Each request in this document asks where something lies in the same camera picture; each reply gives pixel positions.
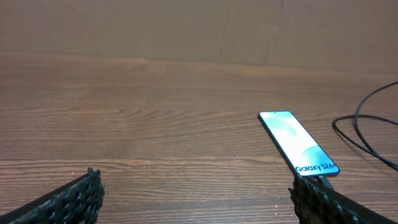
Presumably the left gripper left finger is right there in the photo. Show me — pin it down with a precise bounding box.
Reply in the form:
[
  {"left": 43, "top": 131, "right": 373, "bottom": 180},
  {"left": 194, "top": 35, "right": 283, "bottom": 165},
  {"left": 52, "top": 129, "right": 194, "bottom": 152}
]
[{"left": 1, "top": 167, "right": 105, "bottom": 224}]

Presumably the black USB charging cable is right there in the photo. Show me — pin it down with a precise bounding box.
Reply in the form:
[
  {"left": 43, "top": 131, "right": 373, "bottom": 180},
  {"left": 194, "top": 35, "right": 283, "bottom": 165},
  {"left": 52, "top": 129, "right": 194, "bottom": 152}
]
[{"left": 317, "top": 81, "right": 398, "bottom": 190}]

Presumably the Samsung Galaxy smartphone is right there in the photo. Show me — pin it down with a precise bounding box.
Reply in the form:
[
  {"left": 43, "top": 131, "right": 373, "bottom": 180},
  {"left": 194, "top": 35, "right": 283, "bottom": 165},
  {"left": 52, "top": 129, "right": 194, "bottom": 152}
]
[{"left": 258, "top": 111, "right": 340, "bottom": 177}]

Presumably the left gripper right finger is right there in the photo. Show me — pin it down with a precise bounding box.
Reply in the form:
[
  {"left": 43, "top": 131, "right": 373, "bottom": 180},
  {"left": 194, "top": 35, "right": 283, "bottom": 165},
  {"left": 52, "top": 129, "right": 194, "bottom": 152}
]
[{"left": 289, "top": 174, "right": 395, "bottom": 224}]

